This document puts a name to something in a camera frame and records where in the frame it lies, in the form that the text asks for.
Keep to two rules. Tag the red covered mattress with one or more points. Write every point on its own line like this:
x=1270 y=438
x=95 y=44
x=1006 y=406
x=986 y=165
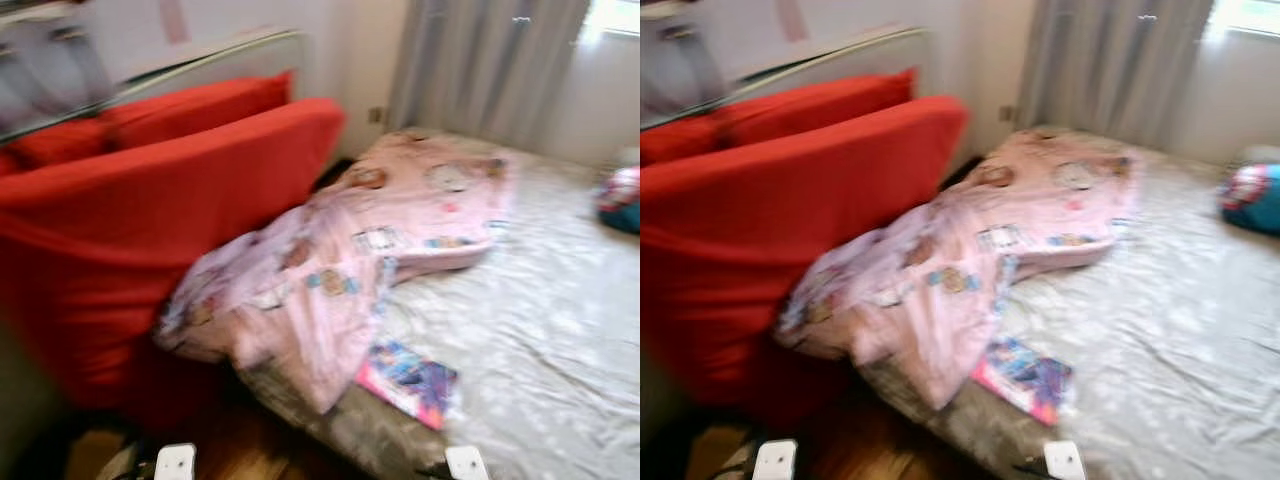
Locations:
x=150 y=250
x=790 y=250

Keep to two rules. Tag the red covered cushion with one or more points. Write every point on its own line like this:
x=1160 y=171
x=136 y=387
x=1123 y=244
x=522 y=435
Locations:
x=180 y=110
x=810 y=105

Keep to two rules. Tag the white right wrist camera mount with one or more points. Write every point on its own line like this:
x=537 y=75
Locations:
x=1063 y=460
x=467 y=464

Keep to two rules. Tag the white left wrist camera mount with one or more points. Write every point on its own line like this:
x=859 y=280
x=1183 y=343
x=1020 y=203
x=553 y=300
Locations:
x=175 y=463
x=775 y=460

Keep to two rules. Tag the star and stripes bolster pillow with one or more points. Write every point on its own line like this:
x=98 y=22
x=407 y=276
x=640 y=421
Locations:
x=1250 y=195
x=622 y=200

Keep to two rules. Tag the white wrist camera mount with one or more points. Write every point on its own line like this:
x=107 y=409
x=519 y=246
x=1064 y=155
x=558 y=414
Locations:
x=467 y=464
x=775 y=460
x=1063 y=460
x=175 y=463

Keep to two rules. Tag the bed with beige floral sheet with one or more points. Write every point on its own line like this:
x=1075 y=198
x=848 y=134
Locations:
x=520 y=330
x=1150 y=330

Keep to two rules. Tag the wall socket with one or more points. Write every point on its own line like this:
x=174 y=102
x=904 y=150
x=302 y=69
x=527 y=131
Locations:
x=375 y=114
x=1006 y=113

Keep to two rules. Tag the grey curtain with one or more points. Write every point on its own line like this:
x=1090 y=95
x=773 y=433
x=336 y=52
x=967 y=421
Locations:
x=1110 y=60
x=480 y=60

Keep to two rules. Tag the pale green quilted mattress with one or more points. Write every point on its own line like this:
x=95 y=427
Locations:
x=870 y=50
x=250 y=50

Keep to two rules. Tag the colourful picture book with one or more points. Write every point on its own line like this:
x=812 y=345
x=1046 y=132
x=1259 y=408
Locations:
x=1030 y=380
x=410 y=385

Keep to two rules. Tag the pink cartoon print quilt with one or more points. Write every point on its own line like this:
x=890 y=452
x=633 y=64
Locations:
x=1020 y=190
x=400 y=190

